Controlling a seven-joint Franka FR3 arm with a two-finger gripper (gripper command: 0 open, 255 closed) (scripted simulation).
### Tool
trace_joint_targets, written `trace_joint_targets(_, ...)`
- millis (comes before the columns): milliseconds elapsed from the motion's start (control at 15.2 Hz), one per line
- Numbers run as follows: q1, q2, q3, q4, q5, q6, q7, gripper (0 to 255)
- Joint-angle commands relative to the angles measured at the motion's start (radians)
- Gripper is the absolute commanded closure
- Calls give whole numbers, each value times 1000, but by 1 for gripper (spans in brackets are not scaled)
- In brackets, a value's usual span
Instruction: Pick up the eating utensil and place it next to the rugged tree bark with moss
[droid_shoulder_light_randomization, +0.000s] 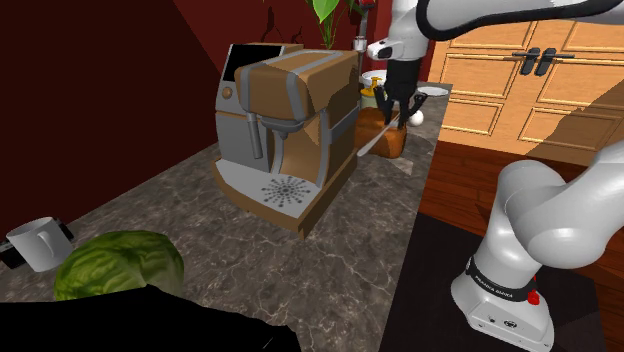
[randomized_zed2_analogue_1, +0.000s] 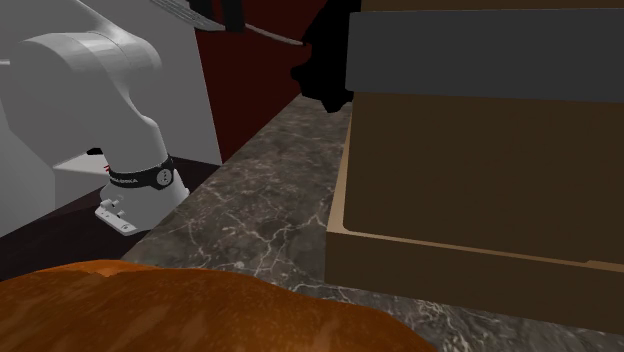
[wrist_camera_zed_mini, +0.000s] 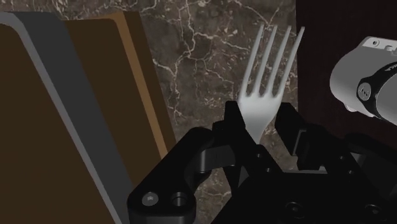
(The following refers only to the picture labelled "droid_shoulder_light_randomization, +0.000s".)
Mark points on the grey pole with red top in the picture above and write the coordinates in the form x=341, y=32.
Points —
x=362, y=29

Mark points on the brown bread loaf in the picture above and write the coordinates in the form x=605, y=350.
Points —
x=390, y=144

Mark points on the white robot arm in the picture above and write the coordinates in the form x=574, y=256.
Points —
x=546, y=219

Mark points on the green lettuce head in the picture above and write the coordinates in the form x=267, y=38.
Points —
x=117, y=261

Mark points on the yellow soap dispenser bottle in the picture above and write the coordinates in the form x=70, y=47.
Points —
x=369, y=95

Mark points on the green leafy plant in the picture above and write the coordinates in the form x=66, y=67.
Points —
x=325, y=12

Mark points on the large black object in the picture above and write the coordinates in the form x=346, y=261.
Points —
x=122, y=324

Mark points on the brown and grey coffee machine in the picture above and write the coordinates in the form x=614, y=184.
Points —
x=292, y=122

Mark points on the light wooden double door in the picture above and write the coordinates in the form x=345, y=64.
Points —
x=487, y=88

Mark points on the silver knife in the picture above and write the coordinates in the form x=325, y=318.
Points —
x=373, y=141

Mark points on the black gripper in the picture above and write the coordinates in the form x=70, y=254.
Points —
x=403, y=78

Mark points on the white plate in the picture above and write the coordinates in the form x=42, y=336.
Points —
x=434, y=91

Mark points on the dark robot stand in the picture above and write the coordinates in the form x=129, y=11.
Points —
x=429, y=292

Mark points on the white bowl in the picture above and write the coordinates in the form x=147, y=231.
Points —
x=373, y=75

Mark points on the white mug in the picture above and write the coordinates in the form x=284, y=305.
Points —
x=39, y=244

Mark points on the white egg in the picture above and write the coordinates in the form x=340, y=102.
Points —
x=416, y=118

